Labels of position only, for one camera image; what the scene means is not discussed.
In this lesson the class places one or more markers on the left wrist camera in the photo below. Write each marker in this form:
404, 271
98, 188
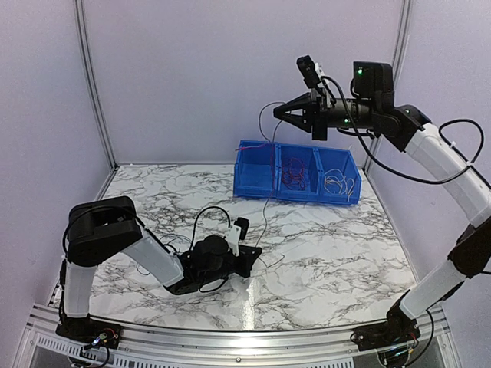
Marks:
237, 232

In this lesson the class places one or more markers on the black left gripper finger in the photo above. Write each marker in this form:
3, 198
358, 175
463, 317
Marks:
245, 265
249, 252

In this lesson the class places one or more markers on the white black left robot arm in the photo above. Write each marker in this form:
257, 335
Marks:
99, 230

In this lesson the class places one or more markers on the aluminium frame post left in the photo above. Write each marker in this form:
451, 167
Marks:
89, 73

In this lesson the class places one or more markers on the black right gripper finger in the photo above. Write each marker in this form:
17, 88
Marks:
298, 103
297, 121

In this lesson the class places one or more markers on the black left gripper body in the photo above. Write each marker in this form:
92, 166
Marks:
215, 275

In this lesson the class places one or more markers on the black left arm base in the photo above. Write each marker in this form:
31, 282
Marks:
88, 330

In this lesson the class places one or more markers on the blue plastic bin left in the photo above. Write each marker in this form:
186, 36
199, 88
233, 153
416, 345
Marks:
255, 170

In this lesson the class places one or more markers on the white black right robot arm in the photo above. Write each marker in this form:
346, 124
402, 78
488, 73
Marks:
409, 130

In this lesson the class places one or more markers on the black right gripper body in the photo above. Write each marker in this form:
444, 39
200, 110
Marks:
321, 123

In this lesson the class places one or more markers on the aluminium front rail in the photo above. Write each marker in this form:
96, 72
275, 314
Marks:
150, 346

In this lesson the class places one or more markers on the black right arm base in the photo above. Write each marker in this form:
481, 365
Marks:
397, 328

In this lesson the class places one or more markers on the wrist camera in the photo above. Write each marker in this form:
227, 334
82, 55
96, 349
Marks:
309, 72
237, 232

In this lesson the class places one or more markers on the blue plastic bin right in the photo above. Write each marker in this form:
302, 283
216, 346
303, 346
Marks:
339, 178

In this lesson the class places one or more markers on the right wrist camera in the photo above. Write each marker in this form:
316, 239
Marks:
309, 72

